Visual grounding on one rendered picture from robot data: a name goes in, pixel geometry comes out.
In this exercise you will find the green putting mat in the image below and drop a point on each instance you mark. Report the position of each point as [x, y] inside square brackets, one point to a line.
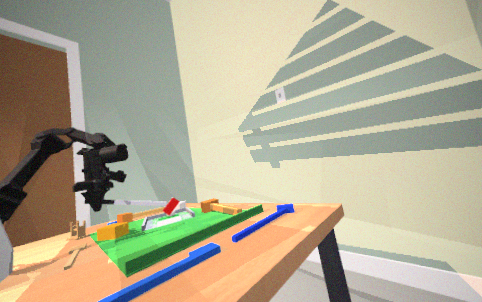
[137, 242]

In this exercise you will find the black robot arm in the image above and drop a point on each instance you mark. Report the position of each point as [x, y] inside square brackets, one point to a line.
[46, 143]

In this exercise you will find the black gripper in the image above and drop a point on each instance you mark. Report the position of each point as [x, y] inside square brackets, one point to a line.
[95, 188]

